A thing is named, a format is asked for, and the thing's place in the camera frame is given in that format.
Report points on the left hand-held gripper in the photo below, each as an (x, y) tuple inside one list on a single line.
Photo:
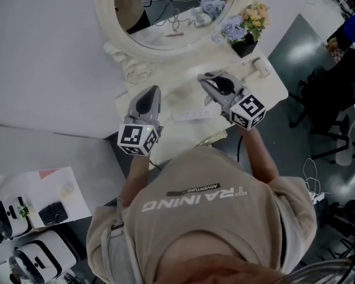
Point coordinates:
[(136, 139)]

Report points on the person's beige shirt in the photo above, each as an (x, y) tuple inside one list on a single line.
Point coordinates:
[(201, 223)]

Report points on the black keyboard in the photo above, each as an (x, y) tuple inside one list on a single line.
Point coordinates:
[(54, 214)]

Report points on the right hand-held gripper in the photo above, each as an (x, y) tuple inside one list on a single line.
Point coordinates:
[(248, 108)]

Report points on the flowers in black pot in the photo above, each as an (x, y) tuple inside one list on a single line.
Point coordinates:
[(245, 44)]

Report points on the white and black appliance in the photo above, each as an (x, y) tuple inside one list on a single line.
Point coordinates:
[(9, 220), (47, 253)]

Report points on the white power strip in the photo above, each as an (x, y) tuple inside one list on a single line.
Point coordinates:
[(195, 115)]

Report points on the white extension socket block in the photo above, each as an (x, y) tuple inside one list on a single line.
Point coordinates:
[(316, 197)]

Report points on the small green potted plant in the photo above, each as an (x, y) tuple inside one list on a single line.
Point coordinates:
[(23, 211)]

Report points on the cream oval framed mirror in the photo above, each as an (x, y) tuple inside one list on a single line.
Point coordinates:
[(106, 25)]

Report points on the pink paper sheet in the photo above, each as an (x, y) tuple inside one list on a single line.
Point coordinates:
[(48, 173)]

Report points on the white desk with drawers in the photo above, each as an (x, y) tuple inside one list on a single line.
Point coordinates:
[(74, 194)]

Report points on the cream carved dressing table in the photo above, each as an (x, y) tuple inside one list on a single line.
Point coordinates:
[(272, 90)]

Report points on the white hair dryer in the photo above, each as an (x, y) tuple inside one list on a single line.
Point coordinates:
[(260, 67)]

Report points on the person's left forearm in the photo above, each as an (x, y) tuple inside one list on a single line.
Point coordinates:
[(136, 179)]

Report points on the person's right forearm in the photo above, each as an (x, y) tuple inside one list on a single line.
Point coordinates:
[(260, 158)]

